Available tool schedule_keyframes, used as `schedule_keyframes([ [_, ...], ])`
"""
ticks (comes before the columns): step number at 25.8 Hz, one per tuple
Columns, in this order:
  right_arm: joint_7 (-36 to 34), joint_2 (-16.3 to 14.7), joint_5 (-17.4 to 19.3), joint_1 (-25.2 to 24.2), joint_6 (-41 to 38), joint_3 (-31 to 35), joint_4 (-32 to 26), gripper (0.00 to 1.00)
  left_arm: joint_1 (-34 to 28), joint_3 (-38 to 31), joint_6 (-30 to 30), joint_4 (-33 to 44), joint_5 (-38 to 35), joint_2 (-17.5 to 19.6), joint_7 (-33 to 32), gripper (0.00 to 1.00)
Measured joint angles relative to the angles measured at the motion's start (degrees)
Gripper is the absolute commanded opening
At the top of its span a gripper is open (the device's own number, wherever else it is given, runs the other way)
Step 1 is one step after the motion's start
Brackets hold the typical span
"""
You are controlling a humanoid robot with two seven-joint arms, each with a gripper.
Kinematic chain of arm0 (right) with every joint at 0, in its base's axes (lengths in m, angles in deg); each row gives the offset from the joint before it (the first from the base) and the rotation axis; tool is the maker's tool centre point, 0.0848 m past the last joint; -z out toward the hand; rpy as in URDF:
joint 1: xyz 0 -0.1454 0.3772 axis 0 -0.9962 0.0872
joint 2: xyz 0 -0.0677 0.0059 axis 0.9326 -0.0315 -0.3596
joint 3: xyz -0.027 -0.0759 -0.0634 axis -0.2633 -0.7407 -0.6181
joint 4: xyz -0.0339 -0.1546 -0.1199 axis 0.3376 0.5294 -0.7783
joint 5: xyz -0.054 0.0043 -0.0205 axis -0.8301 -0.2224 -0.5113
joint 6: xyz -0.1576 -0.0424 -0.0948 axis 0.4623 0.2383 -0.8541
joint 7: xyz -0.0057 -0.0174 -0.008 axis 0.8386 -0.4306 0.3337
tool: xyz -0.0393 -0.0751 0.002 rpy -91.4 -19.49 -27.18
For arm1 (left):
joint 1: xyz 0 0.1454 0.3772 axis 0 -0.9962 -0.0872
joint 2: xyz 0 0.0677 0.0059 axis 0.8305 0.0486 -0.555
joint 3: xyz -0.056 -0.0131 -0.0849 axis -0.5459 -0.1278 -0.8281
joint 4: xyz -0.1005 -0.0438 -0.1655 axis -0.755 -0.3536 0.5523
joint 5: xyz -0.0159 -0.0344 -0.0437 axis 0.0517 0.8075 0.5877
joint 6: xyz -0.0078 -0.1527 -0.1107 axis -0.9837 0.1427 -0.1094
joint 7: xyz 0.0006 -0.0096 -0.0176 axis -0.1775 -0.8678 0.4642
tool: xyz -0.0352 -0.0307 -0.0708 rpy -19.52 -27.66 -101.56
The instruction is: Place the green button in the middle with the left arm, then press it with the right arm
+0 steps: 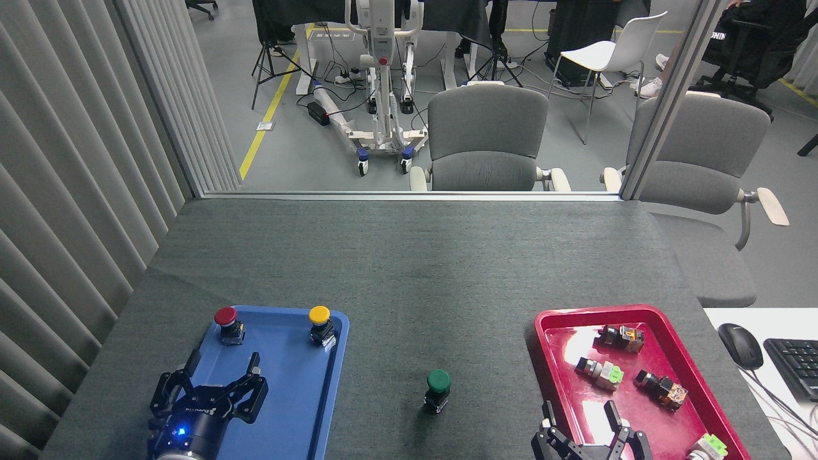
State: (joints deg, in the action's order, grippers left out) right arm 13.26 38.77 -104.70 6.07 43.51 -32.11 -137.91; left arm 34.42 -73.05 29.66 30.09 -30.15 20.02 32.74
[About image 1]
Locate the black computer mouse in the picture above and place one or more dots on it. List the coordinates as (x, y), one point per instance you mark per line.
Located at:
(740, 345)

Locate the black switch with orange block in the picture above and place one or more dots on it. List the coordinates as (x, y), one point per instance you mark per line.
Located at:
(661, 388)

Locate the black office chair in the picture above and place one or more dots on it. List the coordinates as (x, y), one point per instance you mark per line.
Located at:
(767, 51)

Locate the table with black cloth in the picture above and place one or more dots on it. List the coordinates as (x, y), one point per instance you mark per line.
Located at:
(460, 19)

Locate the white switch with green block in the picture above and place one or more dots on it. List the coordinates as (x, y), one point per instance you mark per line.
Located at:
(710, 447)

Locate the black tripod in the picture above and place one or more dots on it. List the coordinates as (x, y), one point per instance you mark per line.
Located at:
(267, 57)
(497, 61)

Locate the black power adapter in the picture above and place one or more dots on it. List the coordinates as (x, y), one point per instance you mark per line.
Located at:
(318, 113)

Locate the black keyboard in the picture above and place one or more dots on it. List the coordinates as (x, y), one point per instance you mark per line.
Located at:
(795, 367)

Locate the silver frame post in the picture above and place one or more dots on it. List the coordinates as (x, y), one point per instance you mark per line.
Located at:
(163, 96)
(671, 96)

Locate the white power strip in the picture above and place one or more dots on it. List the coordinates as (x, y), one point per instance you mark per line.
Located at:
(348, 77)

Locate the yellow mushroom push button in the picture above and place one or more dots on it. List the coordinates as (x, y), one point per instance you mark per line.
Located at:
(319, 315)

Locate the black cabinet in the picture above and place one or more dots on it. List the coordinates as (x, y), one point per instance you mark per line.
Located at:
(578, 32)

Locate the white wheeled stand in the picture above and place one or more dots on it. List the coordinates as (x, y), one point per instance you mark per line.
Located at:
(383, 96)

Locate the white desk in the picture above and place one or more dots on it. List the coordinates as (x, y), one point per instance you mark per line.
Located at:
(786, 421)

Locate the red plastic tray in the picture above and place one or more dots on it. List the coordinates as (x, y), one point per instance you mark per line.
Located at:
(645, 415)

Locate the person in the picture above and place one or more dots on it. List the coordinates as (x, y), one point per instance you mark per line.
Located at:
(719, 45)

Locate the red mushroom push button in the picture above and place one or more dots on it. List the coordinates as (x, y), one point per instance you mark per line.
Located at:
(225, 317)

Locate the green mushroom push button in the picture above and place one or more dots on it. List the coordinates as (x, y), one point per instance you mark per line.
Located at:
(438, 381)

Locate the grey office chair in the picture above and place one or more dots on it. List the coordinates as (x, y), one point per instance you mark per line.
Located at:
(486, 134)
(703, 172)

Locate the black switch with orange end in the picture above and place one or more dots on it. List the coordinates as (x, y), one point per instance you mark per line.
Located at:
(621, 337)

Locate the white plastic chair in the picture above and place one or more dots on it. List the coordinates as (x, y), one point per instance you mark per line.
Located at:
(607, 54)

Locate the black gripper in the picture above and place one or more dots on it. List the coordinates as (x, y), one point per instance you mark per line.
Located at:
(192, 425)
(594, 453)

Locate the blue plastic tray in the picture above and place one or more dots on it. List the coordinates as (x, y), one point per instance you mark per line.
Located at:
(294, 396)

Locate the silver switch with green block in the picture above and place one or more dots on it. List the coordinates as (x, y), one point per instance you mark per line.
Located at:
(601, 374)

